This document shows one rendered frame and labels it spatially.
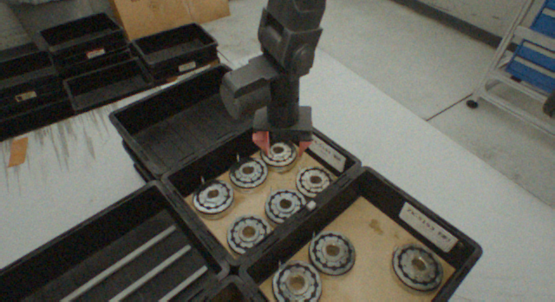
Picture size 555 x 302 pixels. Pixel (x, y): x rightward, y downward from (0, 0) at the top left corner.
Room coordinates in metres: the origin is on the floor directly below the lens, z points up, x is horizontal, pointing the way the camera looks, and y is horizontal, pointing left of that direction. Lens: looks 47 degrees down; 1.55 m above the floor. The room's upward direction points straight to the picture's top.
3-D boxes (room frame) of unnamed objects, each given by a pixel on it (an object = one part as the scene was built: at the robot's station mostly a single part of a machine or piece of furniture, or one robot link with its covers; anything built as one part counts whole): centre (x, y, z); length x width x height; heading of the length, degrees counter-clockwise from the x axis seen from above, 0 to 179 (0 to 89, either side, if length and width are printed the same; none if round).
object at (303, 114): (0.45, -0.01, 1.17); 0.10 x 0.07 x 0.07; 86
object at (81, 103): (1.48, 0.91, 0.31); 0.40 x 0.30 x 0.34; 124
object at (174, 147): (0.73, 0.24, 0.87); 0.40 x 0.30 x 0.11; 132
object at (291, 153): (0.63, 0.00, 0.86); 0.10 x 0.10 x 0.01
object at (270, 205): (0.46, -0.02, 0.86); 0.10 x 0.10 x 0.01
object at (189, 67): (1.71, 0.58, 0.37); 0.40 x 0.30 x 0.45; 124
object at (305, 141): (0.45, -0.03, 1.10); 0.07 x 0.07 x 0.09; 86
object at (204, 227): (0.51, 0.04, 0.92); 0.40 x 0.30 x 0.02; 132
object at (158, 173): (0.73, 0.24, 0.92); 0.40 x 0.30 x 0.02; 132
